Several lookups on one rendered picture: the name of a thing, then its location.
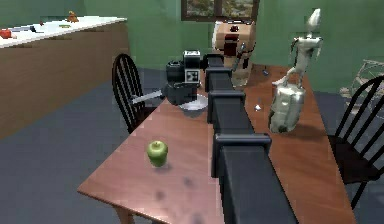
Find black spindle-back chair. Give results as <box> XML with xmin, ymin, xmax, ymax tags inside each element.
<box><xmin>111</xmin><ymin>53</ymin><xmax>158</xmax><ymax>135</ymax></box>
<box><xmin>328</xmin><ymin>75</ymin><xmax>384</xmax><ymax>211</ymax></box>

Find pale wire rack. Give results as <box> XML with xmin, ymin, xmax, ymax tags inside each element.
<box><xmin>339</xmin><ymin>59</ymin><xmax>384</xmax><ymax>111</ymax></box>

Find brown framed window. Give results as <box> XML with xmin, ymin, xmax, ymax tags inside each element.
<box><xmin>180</xmin><ymin>0</ymin><xmax>261</xmax><ymax>23</ymax></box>

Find green apple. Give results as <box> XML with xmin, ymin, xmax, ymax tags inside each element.
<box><xmin>146</xmin><ymin>140</ymin><xmax>169</xmax><ymax>168</ymax></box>

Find black-handled knife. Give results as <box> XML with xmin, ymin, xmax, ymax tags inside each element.
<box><xmin>9</xmin><ymin>25</ymin><xmax>45</xmax><ymax>34</ymax></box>

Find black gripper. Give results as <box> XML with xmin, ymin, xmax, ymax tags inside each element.
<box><xmin>131</xmin><ymin>59</ymin><xmax>202</xmax><ymax>106</ymax></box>

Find brown wooden table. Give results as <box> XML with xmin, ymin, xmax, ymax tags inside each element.
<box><xmin>76</xmin><ymin>63</ymin><xmax>358</xmax><ymax>224</ymax></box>

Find orange-brown small figure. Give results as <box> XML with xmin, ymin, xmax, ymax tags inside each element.
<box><xmin>66</xmin><ymin>10</ymin><xmax>80</xmax><ymax>24</ymax></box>

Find white bowl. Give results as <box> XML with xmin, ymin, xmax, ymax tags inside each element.
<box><xmin>178</xmin><ymin>93</ymin><xmax>210</xmax><ymax>112</ymax></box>

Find silver figure statue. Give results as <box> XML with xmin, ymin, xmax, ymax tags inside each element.
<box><xmin>268</xmin><ymin>7</ymin><xmax>324</xmax><ymax>134</ymax></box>

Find brown counter with white top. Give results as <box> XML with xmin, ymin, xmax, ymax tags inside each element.
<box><xmin>0</xmin><ymin>15</ymin><xmax>131</xmax><ymax>141</ymax></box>

